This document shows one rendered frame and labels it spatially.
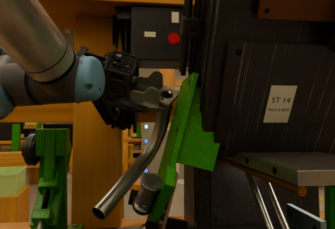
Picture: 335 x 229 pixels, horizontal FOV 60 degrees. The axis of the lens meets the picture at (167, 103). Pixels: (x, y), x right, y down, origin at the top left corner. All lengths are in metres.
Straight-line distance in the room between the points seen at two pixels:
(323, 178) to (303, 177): 0.02
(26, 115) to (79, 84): 0.56
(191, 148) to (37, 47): 0.29
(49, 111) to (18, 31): 0.62
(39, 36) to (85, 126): 0.51
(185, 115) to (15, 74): 0.29
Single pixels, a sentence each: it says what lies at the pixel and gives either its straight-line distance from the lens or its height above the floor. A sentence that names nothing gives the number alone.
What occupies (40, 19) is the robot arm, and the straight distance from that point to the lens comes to 0.41.
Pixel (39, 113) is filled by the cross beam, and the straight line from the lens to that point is 1.00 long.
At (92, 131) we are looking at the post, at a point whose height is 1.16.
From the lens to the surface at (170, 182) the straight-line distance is 0.48.
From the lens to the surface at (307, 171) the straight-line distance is 0.38.
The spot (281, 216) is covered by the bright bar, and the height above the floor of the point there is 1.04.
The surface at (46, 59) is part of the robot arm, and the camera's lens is 0.43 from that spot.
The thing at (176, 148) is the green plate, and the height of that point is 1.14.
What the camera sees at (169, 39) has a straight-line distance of 0.80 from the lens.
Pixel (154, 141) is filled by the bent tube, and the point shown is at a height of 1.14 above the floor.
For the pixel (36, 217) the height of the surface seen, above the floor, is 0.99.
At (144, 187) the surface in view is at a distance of 0.50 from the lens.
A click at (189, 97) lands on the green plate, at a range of 0.50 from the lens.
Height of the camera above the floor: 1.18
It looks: 4 degrees up
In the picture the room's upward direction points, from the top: straight up
